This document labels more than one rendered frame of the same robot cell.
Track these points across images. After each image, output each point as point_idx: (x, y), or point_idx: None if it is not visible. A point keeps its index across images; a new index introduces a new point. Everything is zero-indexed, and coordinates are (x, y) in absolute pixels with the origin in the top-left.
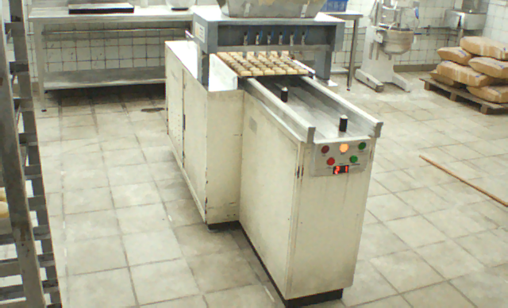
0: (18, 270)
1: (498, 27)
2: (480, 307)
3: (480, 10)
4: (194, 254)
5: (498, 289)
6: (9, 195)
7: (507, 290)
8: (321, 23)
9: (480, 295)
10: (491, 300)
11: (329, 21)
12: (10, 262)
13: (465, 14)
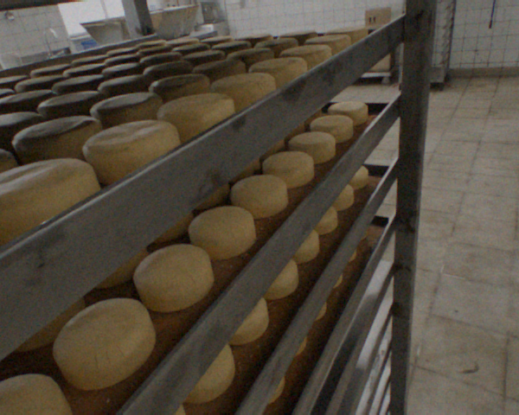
0: (392, 272)
1: (241, 28)
2: (395, 204)
3: (221, 18)
4: None
5: (392, 189)
6: (419, 179)
7: (396, 187)
8: (201, 36)
9: (387, 198)
10: (395, 197)
11: (206, 33)
12: (390, 267)
13: (214, 25)
